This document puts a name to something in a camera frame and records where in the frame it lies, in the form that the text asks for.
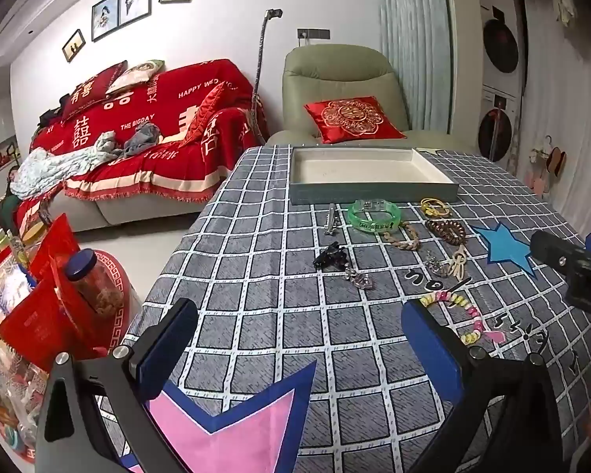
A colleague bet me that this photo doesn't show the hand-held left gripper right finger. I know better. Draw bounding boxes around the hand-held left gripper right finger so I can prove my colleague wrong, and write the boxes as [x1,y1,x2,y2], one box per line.
[401,300,578,473]

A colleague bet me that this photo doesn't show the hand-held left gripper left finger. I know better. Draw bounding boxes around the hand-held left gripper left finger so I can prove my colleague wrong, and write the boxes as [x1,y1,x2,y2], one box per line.
[34,298,199,473]

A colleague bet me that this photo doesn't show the pastel beaded bracelet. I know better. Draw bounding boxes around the pastel beaded bracelet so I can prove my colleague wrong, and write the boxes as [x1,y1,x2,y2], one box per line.
[420,292,489,346]

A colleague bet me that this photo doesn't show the beige knotted hair clip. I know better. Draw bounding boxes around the beige knotted hair clip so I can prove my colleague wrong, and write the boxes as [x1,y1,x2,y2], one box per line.
[446,245,468,279]

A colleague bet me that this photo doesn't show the small silver claw clip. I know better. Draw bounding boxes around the small silver claw clip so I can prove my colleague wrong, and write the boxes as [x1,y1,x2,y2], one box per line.
[345,266,374,291]

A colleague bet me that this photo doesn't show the brown beaded bracelet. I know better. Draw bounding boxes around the brown beaded bracelet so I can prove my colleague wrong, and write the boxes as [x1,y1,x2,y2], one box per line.
[425,219,466,246]

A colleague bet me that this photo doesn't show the yellow hair ties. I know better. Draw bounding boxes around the yellow hair ties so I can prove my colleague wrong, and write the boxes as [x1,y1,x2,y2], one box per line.
[420,197,453,218]

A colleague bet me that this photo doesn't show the black hair claw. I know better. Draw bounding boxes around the black hair claw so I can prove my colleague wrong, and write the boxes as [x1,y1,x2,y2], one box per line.
[314,242,348,271]

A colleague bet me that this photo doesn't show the green translucent bracelet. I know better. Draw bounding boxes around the green translucent bracelet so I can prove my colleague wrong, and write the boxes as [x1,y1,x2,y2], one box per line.
[347,198,402,234]

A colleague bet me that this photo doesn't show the grey-green shallow tray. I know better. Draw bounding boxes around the grey-green shallow tray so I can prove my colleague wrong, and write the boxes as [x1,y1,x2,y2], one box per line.
[290,145,460,206]

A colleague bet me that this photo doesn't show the red round patterned tin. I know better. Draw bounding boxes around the red round patterned tin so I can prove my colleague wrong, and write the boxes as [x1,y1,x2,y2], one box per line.
[89,250,145,353]

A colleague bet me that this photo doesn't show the silver rhinestone brooch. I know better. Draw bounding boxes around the silver rhinestone brooch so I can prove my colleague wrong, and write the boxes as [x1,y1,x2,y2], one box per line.
[424,252,449,277]

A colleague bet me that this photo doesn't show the hanger with pink items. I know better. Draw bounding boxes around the hanger with pink items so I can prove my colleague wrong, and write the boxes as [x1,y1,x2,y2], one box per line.
[528,135,568,194]

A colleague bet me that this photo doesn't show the jar with blue lid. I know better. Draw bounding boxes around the jar with blue lid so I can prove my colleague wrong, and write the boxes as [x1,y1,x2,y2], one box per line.
[63,249,125,315]

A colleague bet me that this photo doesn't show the grey checked tablecloth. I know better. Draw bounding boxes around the grey checked tablecloth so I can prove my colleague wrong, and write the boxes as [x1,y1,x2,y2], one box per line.
[121,145,591,473]

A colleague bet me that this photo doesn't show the white washing machine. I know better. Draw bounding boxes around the white washing machine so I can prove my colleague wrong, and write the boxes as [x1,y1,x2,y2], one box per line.
[477,86,522,162]

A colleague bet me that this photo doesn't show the grey sofa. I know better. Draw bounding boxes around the grey sofa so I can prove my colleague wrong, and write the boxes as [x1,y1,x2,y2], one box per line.
[30,123,277,232]

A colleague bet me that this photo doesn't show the white sheer curtain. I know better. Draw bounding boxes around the white sheer curtain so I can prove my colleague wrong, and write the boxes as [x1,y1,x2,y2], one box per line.
[518,0,591,237]

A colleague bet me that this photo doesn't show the red gift bag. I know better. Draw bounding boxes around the red gift bag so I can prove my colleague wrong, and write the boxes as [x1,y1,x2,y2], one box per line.
[28,213,80,279]

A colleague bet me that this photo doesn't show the grey crumpled garment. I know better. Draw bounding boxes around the grey crumpled garment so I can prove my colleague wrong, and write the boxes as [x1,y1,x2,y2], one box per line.
[123,123,164,159]

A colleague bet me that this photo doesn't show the white dryer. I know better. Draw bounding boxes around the white dryer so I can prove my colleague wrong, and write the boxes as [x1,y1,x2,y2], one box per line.
[480,4,523,92]

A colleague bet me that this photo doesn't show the light blue crumpled cloth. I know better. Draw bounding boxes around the light blue crumpled cloth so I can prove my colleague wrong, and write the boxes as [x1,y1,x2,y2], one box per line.
[10,130,118,195]

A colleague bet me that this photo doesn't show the red satin cushion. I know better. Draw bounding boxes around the red satin cushion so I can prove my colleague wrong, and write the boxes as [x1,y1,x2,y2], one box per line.
[180,81,227,146]

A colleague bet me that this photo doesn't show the red covered sofa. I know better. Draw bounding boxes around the red covered sofa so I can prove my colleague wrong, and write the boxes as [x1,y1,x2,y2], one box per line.
[30,59,269,205]

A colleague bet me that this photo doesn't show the red embroidered cushion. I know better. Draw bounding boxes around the red embroidered cushion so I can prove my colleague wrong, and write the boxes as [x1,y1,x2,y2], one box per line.
[303,96,407,143]

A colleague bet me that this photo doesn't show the pale blue curtain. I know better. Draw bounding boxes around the pale blue curtain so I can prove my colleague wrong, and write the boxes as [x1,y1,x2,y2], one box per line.
[374,0,458,134]

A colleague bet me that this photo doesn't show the red cushion with gold characters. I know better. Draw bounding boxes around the red cushion with gold characters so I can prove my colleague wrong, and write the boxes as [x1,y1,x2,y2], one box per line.
[61,60,129,120]

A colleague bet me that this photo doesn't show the white and green cushion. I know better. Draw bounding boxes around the white and green cushion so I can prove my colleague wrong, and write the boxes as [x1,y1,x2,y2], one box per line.
[107,59,165,94]

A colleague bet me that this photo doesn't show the green leather armchair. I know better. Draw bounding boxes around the green leather armchair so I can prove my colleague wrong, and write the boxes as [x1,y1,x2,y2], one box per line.
[266,44,474,155]

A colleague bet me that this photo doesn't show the beige braided chain bracelet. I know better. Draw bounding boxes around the beige braided chain bracelet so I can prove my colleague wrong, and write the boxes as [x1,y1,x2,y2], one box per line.
[384,222,422,252]

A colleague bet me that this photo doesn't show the small black picture frame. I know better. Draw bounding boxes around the small black picture frame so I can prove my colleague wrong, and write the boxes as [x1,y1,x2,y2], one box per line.
[61,28,86,63]

